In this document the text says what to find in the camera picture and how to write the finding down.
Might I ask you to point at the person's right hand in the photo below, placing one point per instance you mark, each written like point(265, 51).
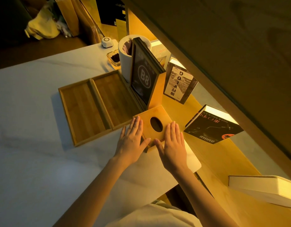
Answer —
point(173, 151)

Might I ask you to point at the person's left hand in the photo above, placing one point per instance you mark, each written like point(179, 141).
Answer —
point(131, 146)

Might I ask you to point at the wooden box with round hole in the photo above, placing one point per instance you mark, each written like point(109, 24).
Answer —
point(149, 114)

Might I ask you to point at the wooden tray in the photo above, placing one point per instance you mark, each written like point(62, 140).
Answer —
point(84, 111)
point(114, 99)

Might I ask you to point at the person's left forearm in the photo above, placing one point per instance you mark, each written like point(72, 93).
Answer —
point(93, 196)

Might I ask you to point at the person's right forearm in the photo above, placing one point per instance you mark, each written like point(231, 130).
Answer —
point(204, 203)

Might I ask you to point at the person's white shirt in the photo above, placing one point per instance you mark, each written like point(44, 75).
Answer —
point(155, 217)

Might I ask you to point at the black book with red mark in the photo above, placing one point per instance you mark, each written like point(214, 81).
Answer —
point(211, 127)

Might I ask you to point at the yellow wooden side ledge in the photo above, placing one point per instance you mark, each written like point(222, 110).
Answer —
point(218, 160)

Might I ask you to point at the black white photo cover book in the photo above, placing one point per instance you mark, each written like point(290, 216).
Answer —
point(180, 85)

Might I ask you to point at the wooden framed black sign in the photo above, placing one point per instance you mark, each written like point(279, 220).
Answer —
point(143, 77)

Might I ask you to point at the white cylindrical bin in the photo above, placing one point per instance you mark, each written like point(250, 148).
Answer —
point(124, 63)

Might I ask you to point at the glass ashtray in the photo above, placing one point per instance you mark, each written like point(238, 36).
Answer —
point(114, 59)

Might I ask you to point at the thick white book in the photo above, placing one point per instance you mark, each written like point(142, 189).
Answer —
point(261, 186)

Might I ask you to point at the thin white book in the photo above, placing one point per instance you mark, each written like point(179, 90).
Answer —
point(162, 53)

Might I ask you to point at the white marble table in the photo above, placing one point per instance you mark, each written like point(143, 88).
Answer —
point(29, 115)

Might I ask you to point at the white call button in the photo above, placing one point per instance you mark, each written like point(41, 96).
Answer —
point(107, 42)

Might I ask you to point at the dark wooden overhead panel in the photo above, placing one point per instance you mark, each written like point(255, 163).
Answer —
point(218, 44)

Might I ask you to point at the black and yellow book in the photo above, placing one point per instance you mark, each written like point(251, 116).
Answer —
point(121, 29)

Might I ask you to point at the brown leather sofa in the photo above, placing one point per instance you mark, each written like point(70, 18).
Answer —
point(41, 51)

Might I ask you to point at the small white plush toy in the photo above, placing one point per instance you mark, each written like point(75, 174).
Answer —
point(63, 29)

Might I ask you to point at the plain black book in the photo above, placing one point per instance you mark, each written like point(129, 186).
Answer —
point(105, 10)

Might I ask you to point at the brown paper bag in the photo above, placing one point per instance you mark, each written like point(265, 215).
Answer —
point(67, 14)

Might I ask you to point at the yellow plastic bag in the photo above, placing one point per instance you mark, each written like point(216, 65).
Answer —
point(42, 27)

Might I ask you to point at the dark green cushion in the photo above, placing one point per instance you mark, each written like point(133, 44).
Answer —
point(10, 18)

